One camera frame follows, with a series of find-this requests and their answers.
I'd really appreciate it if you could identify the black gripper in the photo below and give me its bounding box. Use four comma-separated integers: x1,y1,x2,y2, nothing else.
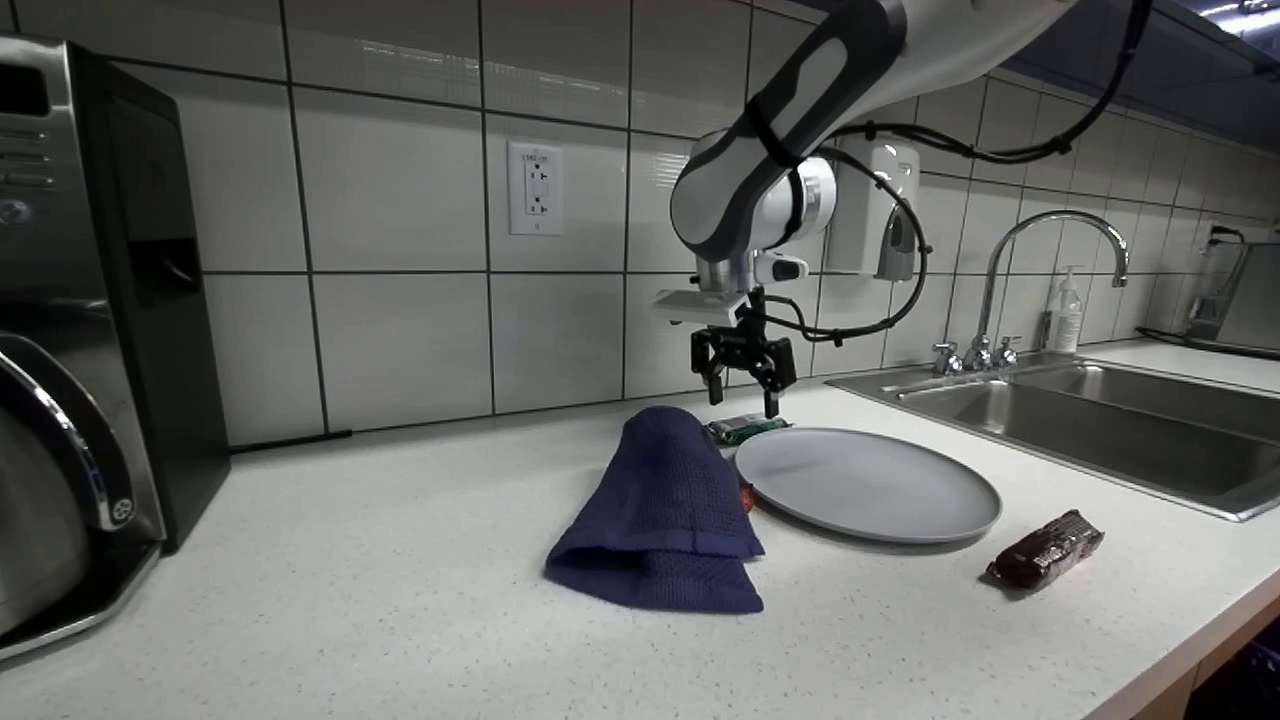
687,295,801,421

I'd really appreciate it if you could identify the dark blue waffle towel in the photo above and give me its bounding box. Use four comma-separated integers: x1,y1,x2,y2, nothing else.
542,404,767,621

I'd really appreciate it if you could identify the brown snack bar wrapper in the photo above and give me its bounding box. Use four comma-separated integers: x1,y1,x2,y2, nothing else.
980,503,1108,598

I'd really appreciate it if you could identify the grey round plate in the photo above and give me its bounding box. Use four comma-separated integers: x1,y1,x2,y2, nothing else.
732,425,1004,553

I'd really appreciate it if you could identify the chrome gooseneck faucet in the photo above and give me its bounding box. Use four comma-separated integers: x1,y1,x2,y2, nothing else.
929,203,1138,381

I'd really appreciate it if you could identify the clear soap bottle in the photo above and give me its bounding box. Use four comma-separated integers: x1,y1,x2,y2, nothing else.
1038,268,1090,356

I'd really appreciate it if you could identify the stainless steel sink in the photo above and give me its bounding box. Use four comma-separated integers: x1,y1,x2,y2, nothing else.
827,353,1280,523

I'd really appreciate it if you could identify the silver countertop appliance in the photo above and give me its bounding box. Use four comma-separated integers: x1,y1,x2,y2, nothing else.
1181,220,1280,362

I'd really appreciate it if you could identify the black stainless countertop oven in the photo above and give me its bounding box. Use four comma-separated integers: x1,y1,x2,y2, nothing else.
0,31,232,667

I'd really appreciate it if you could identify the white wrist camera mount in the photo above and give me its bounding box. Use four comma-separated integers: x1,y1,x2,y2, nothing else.
652,277,753,329

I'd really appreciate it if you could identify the white wall soap dispenser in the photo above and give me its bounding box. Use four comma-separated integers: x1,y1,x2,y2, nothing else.
826,136,929,283

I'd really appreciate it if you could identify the white wall outlet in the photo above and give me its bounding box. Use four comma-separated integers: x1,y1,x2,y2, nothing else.
510,139,569,240

